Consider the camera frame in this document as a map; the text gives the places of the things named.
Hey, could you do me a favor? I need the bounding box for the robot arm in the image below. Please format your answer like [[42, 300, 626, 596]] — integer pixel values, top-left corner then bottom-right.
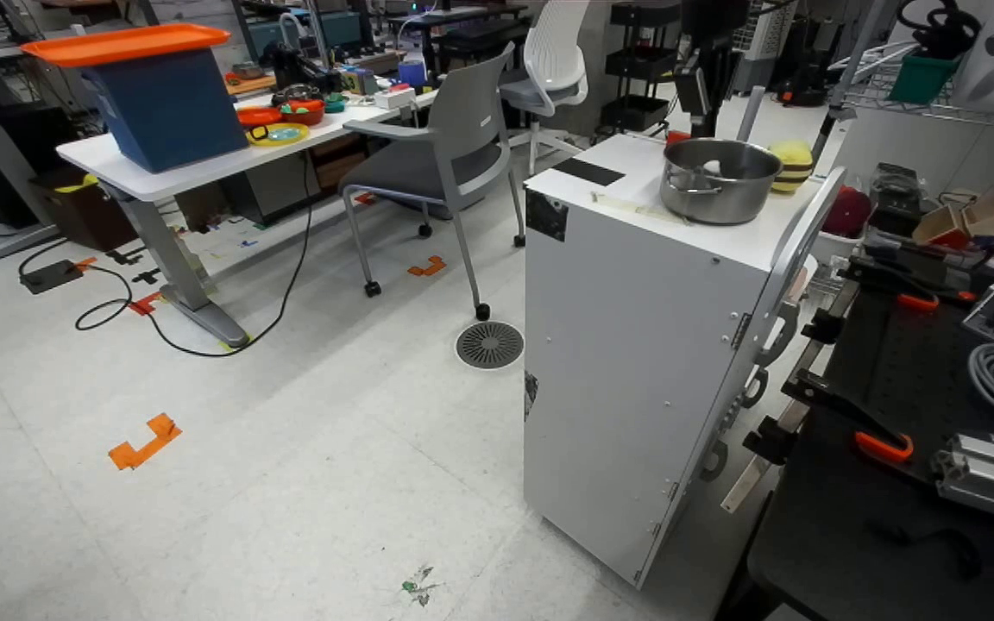
[[674, 0, 758, 139]]

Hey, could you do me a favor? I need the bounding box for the steel cooking pot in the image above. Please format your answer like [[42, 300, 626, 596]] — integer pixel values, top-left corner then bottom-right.
[[658, 139, 779, 226]]

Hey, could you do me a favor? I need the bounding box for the white metal cabinet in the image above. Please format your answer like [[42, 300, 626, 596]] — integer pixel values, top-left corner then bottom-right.
[[525, 136, 841, 583]]

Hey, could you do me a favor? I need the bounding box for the grey office chair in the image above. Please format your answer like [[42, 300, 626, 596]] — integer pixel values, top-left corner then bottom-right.
[[343, 44, 525, 320]]

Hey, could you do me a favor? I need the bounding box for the white office chair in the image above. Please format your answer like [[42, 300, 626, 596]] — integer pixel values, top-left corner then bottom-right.
[[501, 0, 590, 168]]

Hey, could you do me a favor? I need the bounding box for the yellow sponge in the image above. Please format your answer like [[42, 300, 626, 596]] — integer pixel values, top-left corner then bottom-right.
[[774, 140, 815, 192]]

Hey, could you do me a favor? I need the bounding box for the orange floor tape marker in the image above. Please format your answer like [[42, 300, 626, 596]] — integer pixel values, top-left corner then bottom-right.
[[107, 413, 184, 468]]

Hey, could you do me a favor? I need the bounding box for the white desk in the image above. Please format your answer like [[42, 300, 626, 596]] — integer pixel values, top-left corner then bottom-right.
[[54, 86, 441, 353]]

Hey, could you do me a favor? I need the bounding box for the blue bin with orange lid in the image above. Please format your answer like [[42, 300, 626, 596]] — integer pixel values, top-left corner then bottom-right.
[[24, 19, 246, 171]]

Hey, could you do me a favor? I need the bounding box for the black table with clamps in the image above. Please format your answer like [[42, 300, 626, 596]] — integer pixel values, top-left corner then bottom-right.
[[713, 275, 994, 621]]

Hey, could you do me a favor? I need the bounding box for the black power cable on floor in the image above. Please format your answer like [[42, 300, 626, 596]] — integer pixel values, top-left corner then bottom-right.
[[72, 147, 317, 362]]

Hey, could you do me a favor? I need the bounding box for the black wire shelf cart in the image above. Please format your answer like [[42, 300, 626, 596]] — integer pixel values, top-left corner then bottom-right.
[[601, 0, 679, 136]]

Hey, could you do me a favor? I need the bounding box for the orange handled clamp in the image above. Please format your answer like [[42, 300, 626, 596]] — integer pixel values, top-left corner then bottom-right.
[[779, 368, 917, 468]]

